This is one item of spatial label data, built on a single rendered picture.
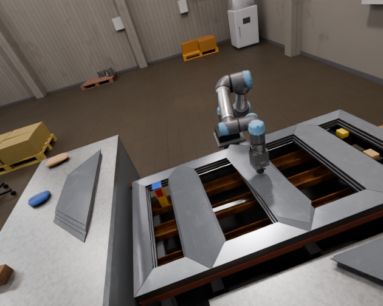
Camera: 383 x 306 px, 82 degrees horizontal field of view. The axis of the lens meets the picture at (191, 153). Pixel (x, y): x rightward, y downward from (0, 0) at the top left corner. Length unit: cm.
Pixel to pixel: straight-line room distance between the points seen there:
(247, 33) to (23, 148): 640
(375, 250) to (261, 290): 48
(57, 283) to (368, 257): 120
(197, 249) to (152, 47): 844
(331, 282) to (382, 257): 22
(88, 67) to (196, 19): 430
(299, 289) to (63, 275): 92
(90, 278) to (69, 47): 905
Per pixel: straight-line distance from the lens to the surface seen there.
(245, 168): 138
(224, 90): 142
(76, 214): 123
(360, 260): 117
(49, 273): 112
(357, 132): 173
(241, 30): 760
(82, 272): 103
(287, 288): 111
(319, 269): 116
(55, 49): 984
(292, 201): 120
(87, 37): 940
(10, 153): 497
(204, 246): 108
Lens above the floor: 178
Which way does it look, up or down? 35 degrees down
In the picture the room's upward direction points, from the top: 17 degrees counter-clockwise
